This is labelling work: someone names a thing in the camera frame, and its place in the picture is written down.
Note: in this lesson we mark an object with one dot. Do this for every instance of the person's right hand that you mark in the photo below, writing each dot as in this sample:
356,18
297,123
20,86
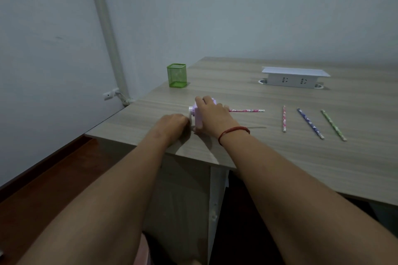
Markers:
214,119

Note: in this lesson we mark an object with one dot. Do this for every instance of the person's left hand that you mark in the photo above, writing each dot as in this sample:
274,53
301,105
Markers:
172,126

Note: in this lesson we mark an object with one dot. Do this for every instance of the purple pencil sharpener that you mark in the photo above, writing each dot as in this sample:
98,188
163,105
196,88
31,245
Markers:
196,119

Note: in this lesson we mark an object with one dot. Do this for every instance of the pink floral pencil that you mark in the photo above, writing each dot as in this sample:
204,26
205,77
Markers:
284,119
248,110

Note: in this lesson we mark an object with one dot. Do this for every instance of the green mesh pen holder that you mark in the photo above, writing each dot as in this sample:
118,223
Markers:
177,78

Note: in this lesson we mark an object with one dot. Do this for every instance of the blue patterned pencil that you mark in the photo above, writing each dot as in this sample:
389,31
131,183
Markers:
311,124

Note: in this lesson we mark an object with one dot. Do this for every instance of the green patterned pencil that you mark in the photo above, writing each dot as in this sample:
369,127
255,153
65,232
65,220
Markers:
334,126

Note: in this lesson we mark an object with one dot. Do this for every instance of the person's left forearm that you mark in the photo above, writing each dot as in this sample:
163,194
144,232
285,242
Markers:
108,196

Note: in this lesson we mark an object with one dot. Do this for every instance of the person's right forearm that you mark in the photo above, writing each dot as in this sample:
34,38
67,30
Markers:
295,196

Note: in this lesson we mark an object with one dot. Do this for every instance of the person's pink clothing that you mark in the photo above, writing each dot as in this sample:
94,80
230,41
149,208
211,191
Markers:
143,252

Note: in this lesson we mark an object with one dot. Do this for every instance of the wooden desk cabinet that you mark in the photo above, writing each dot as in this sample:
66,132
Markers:
186,187

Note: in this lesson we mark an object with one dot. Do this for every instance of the white desk socket box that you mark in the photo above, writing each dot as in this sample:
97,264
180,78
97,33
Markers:
292,81

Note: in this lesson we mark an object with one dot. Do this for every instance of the white wall socket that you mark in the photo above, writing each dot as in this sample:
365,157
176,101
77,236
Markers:
109,95

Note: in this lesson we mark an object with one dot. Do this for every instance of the white wall pipe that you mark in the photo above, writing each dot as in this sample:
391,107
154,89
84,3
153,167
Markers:
104,22

